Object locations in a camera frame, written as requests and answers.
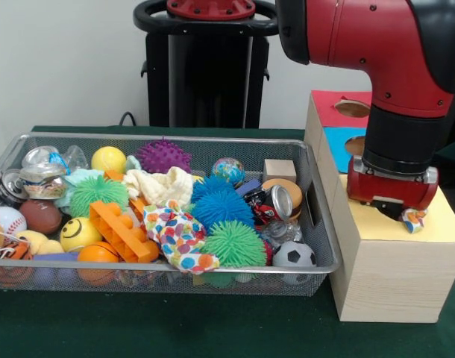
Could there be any black pedestal with red base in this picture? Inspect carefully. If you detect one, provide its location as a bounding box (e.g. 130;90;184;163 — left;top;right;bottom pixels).
133;0;284;130

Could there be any yellow smiley face ball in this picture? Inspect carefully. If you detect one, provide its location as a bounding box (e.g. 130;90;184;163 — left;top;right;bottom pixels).
59;217;104;253

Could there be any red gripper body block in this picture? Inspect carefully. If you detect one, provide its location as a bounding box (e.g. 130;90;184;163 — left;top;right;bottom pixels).
346;172;439;212

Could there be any white baseball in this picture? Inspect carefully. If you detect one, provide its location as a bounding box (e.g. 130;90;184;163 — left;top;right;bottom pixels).
0;206;28;236

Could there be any green spiky rubber ball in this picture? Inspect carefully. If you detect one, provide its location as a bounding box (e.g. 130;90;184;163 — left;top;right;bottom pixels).
69;175;131;219
200;219;268;269

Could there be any purple spiky ball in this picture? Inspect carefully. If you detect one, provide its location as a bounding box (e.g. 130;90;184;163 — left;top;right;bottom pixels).
134;137;193;175

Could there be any yellow tennis ball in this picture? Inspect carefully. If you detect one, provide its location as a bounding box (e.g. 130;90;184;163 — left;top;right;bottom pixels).
91;146;128;175

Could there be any polka dot cloth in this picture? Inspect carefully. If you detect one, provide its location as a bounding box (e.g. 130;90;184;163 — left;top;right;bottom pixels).
142;199;220;275
398;207;427;234

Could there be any orange toy building brick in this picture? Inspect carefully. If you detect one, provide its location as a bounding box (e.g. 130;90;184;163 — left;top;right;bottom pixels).
89;200;160;264

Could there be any black and white soccer ball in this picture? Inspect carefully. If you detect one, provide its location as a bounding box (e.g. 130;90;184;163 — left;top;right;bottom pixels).
272;240;318;285

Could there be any blue spiky rubber ball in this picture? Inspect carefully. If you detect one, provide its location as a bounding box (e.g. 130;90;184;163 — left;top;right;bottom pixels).
192;189;255;236

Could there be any wooden box with three holes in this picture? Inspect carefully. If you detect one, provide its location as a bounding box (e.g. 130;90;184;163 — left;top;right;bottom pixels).
304;89;455;324

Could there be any shallow metal mesh bin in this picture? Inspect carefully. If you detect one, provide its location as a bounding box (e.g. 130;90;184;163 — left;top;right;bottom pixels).
0;132;343;298

